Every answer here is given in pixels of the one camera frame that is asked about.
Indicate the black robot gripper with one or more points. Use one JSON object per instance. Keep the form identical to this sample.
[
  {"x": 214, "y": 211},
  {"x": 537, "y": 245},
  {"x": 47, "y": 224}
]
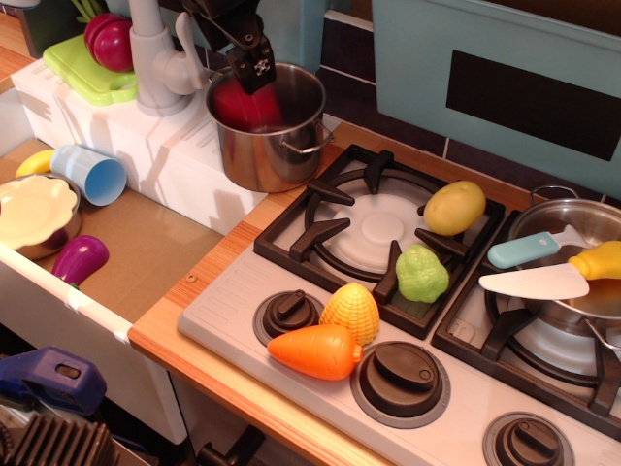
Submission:
[{"x": 236, "y": 23}]

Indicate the red toy sweet potato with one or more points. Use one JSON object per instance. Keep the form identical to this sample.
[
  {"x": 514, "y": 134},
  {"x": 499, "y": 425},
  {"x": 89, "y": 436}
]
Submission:
[{"x": 257, "y": 112}]

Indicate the tall steel pot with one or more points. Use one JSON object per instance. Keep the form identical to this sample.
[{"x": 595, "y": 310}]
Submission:
[{"x": 282, "y": 159}]

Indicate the yellow toy potato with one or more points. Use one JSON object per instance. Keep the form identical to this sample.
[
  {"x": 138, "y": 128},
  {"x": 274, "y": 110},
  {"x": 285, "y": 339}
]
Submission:
[{"x": 454, "y": 208}]

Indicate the grey toy faucet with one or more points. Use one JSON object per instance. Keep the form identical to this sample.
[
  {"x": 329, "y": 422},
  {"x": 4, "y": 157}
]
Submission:
[{"x": 167, "y": 78}]

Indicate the magenta toy fruit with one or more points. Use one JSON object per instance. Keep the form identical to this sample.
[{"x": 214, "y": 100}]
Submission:
[{"x": 107, "y": 38}]

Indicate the white toy sink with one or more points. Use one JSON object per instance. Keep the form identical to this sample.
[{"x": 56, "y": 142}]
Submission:
[{"x": 176, "y": 195}]

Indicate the green cutting board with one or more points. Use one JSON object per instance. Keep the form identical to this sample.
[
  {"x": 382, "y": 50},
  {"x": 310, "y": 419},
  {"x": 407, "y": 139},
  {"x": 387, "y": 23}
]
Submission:
[{"x": 71, "y": 61}]

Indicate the left black burner grate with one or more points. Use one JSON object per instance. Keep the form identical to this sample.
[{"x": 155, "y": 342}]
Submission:
[{"x": 351, "y": 223}]

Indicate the black burner grate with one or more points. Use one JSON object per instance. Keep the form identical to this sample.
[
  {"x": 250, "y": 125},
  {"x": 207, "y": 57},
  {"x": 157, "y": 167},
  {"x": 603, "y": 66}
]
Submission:
[
  {"x": 351, "y": 223},
  {"x": 564, "y": 354}
]

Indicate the light blue plastic cup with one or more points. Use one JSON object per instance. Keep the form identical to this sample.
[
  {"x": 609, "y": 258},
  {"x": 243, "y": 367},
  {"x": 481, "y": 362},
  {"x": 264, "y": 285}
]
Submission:
[{"x": 100, "y": 179}]

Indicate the yellow toy lemon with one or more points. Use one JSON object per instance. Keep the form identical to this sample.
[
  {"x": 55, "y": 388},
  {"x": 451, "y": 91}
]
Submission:
[{"x": 38, "y": 163}]

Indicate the left black stove knob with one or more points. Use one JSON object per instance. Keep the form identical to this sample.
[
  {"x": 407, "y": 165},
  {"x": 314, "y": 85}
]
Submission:
[{"x": 284, "y": 312}]

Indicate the black stove knob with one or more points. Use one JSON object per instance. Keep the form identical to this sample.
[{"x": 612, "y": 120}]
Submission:
[
  {"x": 284, "y": 312},
  {"x": 400, "y": 385},
  {"x": 523, "y": 439}
]

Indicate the purple toy eggplant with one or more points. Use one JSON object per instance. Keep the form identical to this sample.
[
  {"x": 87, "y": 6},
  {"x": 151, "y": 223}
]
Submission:
[{"x": 79, "y": 259}]

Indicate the yellow toy corn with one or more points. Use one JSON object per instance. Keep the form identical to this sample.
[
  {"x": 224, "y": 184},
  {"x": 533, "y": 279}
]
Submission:
[{"x": 354, "y": 307}]

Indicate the cream scalloped plate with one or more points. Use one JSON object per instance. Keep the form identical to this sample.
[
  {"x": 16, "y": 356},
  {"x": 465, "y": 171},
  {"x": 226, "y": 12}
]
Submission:
[{"x": 34, "y": 208}]

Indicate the steel bowl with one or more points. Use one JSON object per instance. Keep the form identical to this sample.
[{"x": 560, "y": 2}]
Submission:
[{"x": 59, "y": 239}]

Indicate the green toy lettuce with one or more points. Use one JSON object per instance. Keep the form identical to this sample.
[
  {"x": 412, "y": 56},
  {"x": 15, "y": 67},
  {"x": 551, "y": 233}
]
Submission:
[{"x": 421, "y": 276}]

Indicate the orange toy carrot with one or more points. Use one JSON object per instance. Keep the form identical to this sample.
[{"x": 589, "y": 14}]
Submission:
[{"x": 329, "y": 352}]

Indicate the grey toy stovetop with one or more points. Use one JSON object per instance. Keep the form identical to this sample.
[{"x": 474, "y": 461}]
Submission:
[{"x": 221, "y": 319}]

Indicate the shallow steel pan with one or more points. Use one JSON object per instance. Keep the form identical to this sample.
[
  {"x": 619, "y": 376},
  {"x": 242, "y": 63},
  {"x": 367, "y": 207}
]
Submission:
[{"x": 567, "y": 218}]

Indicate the middle black stove knob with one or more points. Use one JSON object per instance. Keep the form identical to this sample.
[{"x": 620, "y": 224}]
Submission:
[{"x": 400, "y": 385}]

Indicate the right black stove knob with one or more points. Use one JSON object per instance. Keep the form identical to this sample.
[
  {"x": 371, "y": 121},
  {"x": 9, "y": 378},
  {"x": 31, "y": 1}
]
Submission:
[{"x": 523, "y": 439}]

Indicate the right black burner grate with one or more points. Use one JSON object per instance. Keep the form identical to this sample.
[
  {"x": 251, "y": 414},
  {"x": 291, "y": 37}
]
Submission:
[{"x": 564, "y": 354}]

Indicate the light blue handled utensil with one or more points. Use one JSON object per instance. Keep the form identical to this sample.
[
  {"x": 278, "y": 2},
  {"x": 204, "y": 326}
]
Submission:
[{"x": 532, "y": 247}]

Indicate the blue clamp handle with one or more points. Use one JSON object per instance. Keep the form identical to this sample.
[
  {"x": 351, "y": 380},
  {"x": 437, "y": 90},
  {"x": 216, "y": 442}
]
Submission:
[{"x": 55, "y": 377}]

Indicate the white toy knife yellow handle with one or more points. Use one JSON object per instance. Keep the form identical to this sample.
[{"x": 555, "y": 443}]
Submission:
[{"x": 568, "y": 280}]

